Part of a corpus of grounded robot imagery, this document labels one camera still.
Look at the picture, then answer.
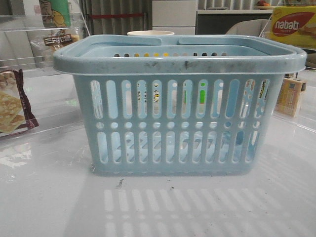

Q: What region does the packaged bread clear wrapper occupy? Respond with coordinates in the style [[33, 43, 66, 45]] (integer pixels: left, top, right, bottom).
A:
[[31, 27, 83, 62]]

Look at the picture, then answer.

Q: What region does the light blue plastic basket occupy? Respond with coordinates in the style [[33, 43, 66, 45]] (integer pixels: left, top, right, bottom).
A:
[[53, 35, 307, 175]]

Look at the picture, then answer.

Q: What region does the yellow paper popcorn cup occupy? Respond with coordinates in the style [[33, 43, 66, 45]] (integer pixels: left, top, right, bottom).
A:
[[127, 30, 174, 36]]

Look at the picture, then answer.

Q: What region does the white cabinet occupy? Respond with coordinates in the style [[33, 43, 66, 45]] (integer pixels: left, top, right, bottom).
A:
[[152, 0, 198, 35]]

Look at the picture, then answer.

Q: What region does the small yellow snack box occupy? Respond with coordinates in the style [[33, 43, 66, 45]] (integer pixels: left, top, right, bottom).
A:
[[275, 78, 307, 118]]

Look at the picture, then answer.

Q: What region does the beige armchair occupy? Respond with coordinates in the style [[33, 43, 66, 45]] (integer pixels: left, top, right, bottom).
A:
[[226, 19, 271, 37]]

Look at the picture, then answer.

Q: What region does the clear acrylic right shelf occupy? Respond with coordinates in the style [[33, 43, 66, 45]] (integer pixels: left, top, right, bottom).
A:
[[258, 17, 316, 134]]

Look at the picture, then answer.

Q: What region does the clear acrylic shelf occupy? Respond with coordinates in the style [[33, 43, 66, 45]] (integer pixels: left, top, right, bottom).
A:
[[258, 17, 316, 134], [0, 15, 80, 140]]

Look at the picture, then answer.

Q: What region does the brown cracker snack bag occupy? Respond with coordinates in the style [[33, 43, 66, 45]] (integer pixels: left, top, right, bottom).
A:
[[0, 69, 39, 137]]

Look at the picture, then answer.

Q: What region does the green yellow cartoon snack bag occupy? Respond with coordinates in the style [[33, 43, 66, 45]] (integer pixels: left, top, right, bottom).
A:
[[39, 0, 71, 28]]

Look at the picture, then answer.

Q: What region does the clear acrylic left shelf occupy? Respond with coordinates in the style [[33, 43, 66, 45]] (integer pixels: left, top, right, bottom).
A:
[[0, 15, 80, 140]]

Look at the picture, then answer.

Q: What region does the yellow Nabati wafer box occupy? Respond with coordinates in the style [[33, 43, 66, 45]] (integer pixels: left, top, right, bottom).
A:
[[266, 6, 316, 49]]

